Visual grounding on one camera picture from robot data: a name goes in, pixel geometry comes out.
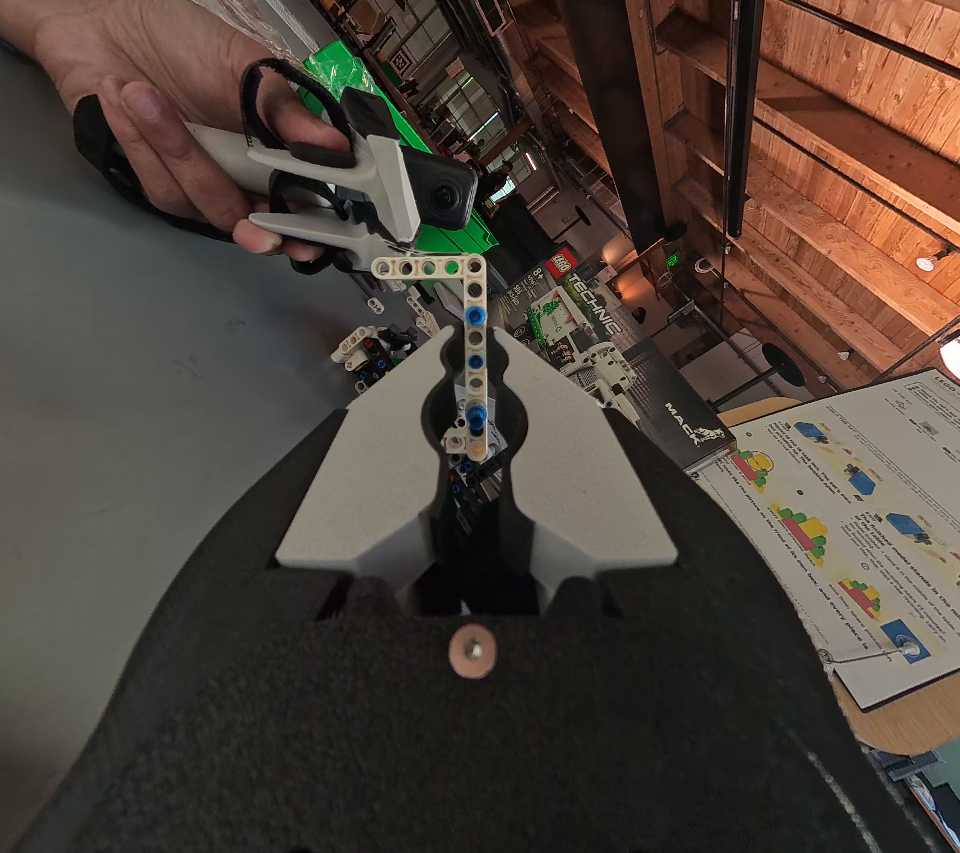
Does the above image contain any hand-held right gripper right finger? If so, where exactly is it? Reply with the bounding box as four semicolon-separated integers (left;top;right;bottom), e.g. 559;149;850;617
491;326;680;598

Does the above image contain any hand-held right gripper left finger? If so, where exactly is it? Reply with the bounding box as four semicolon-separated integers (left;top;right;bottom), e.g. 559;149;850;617
276;325;459;605

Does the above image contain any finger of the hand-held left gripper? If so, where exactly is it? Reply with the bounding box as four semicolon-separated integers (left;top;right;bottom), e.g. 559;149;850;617
362;136;423;247

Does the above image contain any green plastic bin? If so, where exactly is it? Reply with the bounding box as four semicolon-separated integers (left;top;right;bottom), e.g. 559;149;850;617
300;37;500;256

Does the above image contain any white angled lego beam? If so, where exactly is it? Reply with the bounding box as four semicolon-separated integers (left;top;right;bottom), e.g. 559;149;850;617
371;253;492;462

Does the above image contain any pile of loose lego pieces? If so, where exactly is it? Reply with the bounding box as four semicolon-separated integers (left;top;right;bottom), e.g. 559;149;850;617
356;294;505;539

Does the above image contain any lego set box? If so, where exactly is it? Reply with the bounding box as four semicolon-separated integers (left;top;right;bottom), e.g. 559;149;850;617
501;251;736;472

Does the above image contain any person's left hand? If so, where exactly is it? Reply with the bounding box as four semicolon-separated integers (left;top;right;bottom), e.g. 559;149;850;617
15;0;352;265

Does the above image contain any laminated instruction sheet board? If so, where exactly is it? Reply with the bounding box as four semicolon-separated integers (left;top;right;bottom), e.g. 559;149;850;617
693;369;960;713

